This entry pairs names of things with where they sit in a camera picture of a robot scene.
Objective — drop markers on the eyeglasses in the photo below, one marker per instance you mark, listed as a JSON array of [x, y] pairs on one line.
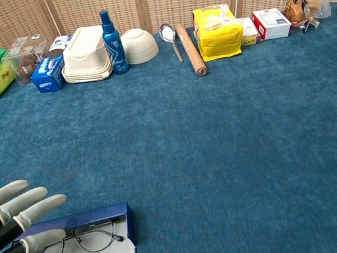
[[93, 238]]

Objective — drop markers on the blue Oreo cookie box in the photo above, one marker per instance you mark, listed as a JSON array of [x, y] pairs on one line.
[[48, 78]]

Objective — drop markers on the clear plastic snack box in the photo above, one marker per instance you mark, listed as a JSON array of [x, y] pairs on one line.
[[26, 56]]

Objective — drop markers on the beige lunch container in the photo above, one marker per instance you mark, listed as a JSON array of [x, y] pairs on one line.
[[85, 56]]

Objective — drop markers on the blue spray bottle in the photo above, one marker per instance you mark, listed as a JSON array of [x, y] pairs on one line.
[[114, 48]]

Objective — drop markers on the beige upturned bowl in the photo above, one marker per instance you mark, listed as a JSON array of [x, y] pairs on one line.
[[141, 45]]

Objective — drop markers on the blue carpet table cover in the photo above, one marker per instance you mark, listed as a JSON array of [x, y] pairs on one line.
[[240, 153]]

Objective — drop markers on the metal spoon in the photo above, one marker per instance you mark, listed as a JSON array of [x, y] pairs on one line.
[[167, 32]]

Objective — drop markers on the wooden rolling pin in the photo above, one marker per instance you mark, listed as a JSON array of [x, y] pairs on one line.
[[191, 50]]

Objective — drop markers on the yellow biscuit pack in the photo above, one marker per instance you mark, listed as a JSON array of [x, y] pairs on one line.
[[218, 35]]

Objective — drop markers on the white red box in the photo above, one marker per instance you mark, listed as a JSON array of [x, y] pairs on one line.
[[272, 23]]

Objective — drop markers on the clear bag of cookies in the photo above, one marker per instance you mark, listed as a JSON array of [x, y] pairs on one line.
[[300, 9]]

